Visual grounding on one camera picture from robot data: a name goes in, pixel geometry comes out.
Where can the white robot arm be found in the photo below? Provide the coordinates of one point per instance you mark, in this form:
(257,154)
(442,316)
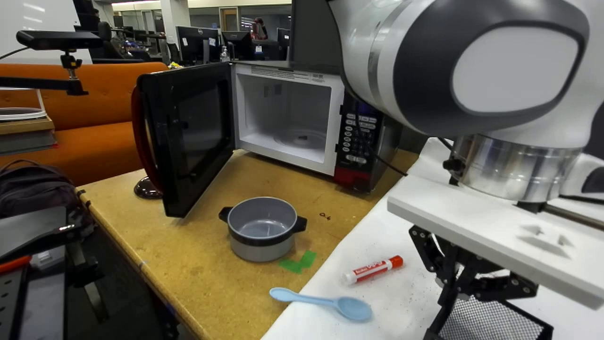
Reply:
(408,63)

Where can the orange sofa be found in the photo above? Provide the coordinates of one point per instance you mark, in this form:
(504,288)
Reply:
(95,139)

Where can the black backpack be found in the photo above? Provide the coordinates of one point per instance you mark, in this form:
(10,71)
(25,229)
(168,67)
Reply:
(31,190)

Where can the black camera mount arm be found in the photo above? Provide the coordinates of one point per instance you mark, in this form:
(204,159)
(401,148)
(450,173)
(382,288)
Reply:
(38,84)

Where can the white paper sheet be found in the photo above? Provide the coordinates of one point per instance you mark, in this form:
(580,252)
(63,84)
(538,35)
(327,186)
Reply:
(378,303)

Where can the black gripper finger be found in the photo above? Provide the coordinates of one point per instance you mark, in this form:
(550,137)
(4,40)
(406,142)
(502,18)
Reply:
(502,292)
(448,309)

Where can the red white marker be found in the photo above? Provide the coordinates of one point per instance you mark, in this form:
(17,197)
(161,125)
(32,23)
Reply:
(370,271)

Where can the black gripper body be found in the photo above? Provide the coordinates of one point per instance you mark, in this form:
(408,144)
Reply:
(446,258)

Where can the stack of books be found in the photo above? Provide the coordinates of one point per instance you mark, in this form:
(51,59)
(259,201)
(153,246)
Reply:
(25,125)

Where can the black tripod stand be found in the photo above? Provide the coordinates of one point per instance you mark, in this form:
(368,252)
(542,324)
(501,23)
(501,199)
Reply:
(38,303)

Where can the black stereo camera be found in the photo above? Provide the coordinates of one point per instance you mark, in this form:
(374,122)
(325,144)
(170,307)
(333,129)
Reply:
(57,40)

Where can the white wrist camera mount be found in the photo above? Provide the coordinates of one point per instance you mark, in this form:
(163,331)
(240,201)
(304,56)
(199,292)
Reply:
(491,233)

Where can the dark grey backdrop curtain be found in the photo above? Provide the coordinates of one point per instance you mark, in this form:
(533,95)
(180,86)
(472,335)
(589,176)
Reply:
(312,31)

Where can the red black microwave body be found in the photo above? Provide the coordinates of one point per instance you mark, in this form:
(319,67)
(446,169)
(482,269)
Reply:
(284,114)

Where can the black computer monitor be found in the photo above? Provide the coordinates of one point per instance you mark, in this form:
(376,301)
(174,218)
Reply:
(238,44)
(195,44)

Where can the light blue plastic spoon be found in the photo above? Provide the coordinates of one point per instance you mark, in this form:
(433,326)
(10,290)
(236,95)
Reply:
(351,309)

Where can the black mesh box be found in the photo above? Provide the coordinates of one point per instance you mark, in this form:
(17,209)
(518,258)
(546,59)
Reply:
(497,324)

